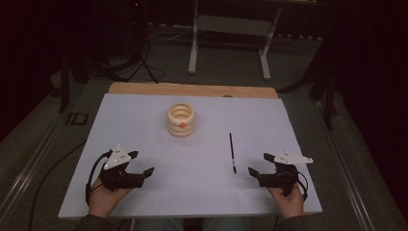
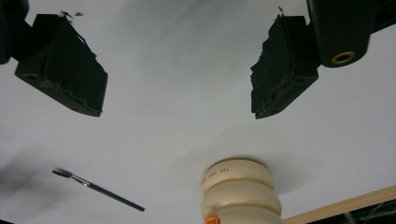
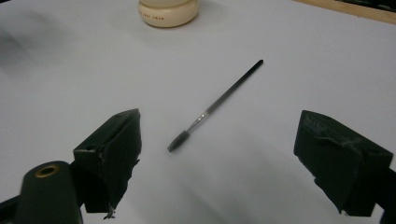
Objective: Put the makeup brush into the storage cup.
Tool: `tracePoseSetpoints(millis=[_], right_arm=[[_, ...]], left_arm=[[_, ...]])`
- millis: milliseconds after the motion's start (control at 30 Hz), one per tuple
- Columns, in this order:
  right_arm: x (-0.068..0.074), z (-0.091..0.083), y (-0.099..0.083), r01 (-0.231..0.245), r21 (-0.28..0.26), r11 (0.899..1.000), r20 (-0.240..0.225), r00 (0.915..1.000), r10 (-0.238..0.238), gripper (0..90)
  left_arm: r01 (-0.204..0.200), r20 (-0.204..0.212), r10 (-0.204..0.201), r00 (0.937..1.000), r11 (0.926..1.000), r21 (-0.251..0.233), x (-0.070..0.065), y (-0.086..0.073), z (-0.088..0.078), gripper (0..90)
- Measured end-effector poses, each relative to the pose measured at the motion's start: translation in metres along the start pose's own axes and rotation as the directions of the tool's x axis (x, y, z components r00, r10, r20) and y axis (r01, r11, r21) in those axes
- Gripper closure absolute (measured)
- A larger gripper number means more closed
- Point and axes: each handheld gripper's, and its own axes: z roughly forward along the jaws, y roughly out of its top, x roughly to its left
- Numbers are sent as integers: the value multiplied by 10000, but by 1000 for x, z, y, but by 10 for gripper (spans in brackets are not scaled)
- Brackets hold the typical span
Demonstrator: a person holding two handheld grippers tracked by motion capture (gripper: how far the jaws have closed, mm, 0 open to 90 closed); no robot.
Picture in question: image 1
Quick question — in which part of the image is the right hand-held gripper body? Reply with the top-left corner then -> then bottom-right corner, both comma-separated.
257,149 -> 315,197

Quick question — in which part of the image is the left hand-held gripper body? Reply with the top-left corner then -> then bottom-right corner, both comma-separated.
98,143 -> 145,193

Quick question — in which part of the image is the black pen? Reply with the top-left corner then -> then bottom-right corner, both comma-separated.
228,132 -> 238,174

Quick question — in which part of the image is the cream ribbed pen holder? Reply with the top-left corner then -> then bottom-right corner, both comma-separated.
166,102 -> 196,139

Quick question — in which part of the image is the person's right hand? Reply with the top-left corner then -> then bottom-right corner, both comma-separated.
267,184 -> 306,220

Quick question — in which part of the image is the person's left hand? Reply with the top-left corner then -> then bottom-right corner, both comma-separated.
88,177 -> 133,219

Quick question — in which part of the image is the black metal stand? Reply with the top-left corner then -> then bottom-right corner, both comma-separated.
57,47 -> 72,114
307,64 -> 341,131

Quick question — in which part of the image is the wooden table board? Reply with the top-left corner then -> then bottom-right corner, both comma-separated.
107,81 -> 280,99

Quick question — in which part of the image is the black tripod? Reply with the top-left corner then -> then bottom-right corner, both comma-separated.
123,0 -> 162,85

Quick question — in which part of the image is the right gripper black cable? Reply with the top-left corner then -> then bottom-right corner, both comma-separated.
295,170 -> 310,202

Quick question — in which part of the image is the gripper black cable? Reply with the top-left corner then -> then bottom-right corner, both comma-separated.
295,170 -> 310,202
84,149 -> 114,207

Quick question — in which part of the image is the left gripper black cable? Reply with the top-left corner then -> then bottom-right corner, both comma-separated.
84,149 -> 114,207

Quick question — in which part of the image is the black rectangular floor frame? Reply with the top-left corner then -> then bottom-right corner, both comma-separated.
64,112 -> 89,126

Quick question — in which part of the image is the metal floor rail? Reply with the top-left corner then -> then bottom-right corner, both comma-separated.
315,98 -> 377,231
0,120 -> 63,220

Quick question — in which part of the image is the black floor cable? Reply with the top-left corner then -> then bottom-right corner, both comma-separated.
28,139 -> 89,231

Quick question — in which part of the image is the white floor cable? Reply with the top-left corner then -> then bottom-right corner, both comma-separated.
147,30 -> 194,45

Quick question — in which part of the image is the white metal desk frame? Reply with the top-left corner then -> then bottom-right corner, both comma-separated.
188,0 -> 284,82

